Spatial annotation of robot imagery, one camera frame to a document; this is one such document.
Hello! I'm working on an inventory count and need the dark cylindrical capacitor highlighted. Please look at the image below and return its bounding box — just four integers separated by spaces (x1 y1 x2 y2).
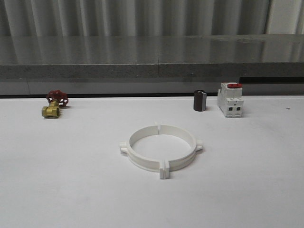
193 90 207 112

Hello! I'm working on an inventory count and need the brass valve red handwheel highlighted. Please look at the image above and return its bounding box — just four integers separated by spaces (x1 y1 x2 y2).
42 90 68 118

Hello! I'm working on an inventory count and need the grey stone countertop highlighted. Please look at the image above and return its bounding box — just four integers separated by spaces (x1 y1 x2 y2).
0 35 304 82

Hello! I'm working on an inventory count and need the grey pleated curtain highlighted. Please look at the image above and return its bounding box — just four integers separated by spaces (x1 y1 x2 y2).
0 0 271 37

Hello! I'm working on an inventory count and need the white circuit breaker red switch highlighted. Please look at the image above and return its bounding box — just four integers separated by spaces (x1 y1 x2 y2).
217 82 244 118

